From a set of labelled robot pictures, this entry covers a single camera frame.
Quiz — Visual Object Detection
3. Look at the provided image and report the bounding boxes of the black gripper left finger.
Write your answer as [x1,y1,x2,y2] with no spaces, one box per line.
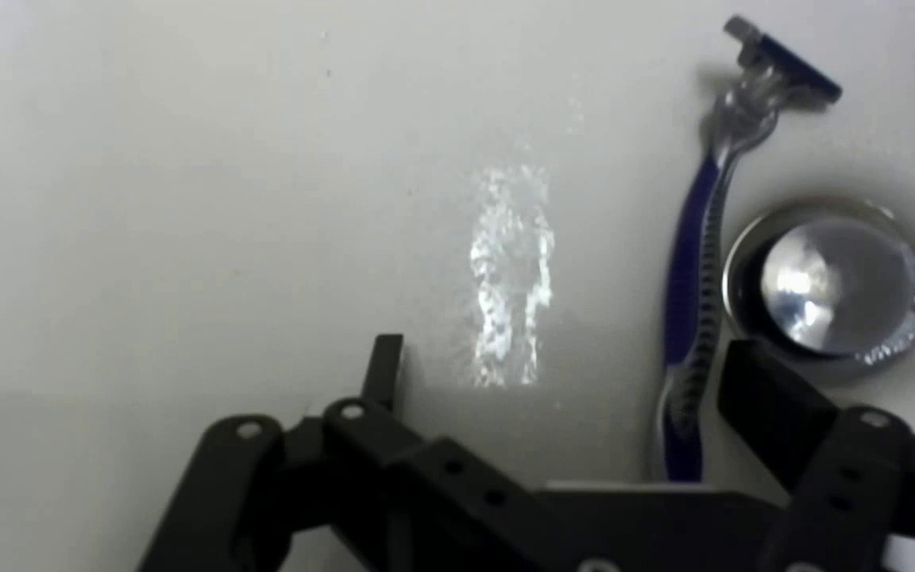
[137,334,594,572]

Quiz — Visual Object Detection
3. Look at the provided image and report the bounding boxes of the chrome sink drain stopper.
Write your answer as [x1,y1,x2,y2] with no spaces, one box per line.
[722,199,915,373]

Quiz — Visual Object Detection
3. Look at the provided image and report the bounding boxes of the blue silver razor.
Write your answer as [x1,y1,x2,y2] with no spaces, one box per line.
[651,15,843,484]

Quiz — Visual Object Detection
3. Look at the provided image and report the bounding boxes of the white oval sink basin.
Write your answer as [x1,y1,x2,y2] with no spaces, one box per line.
[0,0,915,572]

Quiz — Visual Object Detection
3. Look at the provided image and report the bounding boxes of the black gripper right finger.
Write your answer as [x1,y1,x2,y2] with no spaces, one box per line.
[717,339,915,572]

